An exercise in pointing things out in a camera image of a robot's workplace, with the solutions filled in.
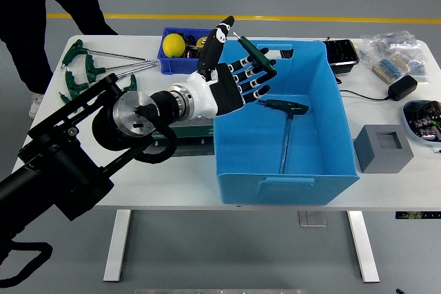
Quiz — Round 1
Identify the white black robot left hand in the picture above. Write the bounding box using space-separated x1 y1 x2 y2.
185 15 278 118

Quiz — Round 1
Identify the small green T-handle wrench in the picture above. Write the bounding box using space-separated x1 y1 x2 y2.
232 31 278 78

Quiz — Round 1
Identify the grey green wrench holder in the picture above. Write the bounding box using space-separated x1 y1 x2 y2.
147 114 215 158

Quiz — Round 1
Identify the large green T-handle wrench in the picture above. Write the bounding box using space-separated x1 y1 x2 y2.
256 98 310 175

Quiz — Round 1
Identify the large light blue box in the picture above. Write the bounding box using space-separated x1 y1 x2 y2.
213 39 360 205

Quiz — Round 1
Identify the dark small parts bundle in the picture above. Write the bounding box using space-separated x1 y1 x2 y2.
183 45 203 60

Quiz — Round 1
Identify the small dark blue bin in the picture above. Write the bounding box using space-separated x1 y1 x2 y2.
157 27 221 76

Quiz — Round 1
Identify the white table leg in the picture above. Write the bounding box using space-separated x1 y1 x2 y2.
347 210 380 284
103 209 132 283

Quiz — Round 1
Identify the yellow ball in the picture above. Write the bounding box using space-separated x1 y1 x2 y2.
162 33 187 59

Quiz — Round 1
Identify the black table control panel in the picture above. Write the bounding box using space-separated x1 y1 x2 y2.
395 211 441 220

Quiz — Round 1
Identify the metal floor plate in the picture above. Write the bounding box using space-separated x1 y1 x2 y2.
298 211 327 228

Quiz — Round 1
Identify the black plastic tray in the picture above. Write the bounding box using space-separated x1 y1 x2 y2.
323 39 361 75

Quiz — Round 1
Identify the grey cube with recess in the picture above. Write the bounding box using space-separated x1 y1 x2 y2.
353 124 414 174

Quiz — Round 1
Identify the light blue bowl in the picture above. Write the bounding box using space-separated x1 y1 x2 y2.
402 100 441 143

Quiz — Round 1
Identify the blue resistor tape bundle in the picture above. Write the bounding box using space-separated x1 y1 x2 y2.
372 55 411 84

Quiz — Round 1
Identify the clear bag of parts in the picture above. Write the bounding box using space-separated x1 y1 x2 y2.
360 30 423 67

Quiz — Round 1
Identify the dark electronic parts pile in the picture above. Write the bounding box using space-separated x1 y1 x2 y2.
409 101 441 142

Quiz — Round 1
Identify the black power adapter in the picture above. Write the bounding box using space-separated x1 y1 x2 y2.
388 75 419 102

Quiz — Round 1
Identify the clear bag with blue parts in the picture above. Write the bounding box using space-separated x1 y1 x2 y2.
406 48 431 85

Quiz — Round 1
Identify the person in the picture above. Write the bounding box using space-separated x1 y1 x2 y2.
0 0 119 119

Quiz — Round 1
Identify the black adapter cable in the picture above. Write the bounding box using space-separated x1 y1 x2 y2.
340 89 392 101

